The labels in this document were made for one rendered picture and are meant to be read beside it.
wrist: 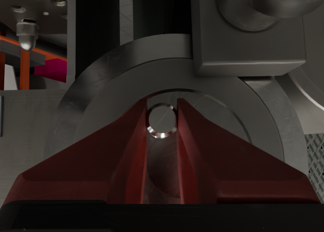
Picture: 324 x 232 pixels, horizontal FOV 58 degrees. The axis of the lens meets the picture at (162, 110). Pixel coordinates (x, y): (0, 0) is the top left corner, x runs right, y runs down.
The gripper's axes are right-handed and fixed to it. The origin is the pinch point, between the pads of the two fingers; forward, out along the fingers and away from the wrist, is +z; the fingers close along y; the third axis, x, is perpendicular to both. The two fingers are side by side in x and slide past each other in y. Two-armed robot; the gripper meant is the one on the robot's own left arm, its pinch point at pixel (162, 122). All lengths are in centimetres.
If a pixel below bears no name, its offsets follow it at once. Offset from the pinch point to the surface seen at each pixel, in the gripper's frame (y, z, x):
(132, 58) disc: 1.7, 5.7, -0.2
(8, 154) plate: 25.2, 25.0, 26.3
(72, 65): 5.3, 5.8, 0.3
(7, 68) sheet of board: 203, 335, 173
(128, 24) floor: 34, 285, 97
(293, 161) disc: -7.3, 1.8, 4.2
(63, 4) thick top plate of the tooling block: 14.6, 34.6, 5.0
